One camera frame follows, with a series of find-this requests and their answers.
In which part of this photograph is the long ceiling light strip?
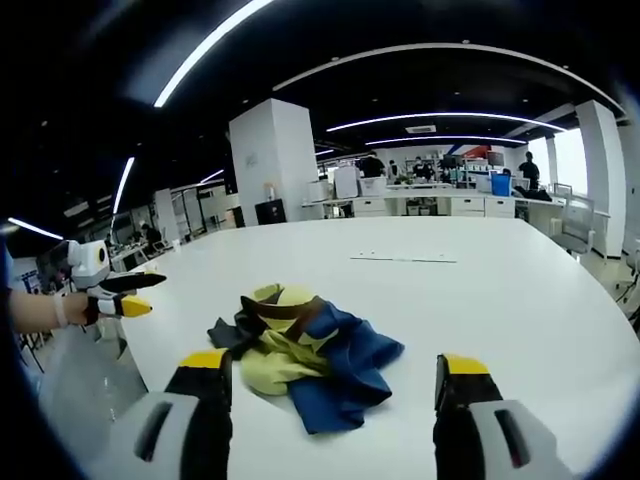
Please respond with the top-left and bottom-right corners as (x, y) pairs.
(152, 0), (276, 109)

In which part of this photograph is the white machine box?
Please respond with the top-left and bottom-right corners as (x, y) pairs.
(357, 176), (388, 198)
(333, 166), (361, 202)

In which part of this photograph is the black cabinet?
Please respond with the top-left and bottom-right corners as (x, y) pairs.
(254, 199), (288, 226)

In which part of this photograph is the long white office desk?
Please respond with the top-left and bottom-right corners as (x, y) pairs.
(299, 182), (569, 220)

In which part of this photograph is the person's left hand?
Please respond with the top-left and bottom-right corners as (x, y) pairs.
(63, 291), (101, 327)

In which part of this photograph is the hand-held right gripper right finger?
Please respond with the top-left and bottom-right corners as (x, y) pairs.
(432, 353), (576, 480)

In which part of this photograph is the blue and yellow garment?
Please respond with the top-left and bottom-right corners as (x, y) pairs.
(206, 282), (407, 436)

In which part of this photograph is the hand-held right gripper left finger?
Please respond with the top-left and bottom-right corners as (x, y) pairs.
(107, 349), (234, 480)

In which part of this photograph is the short ceiling light strip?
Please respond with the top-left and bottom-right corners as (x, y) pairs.
(112, 156), (136, 217)

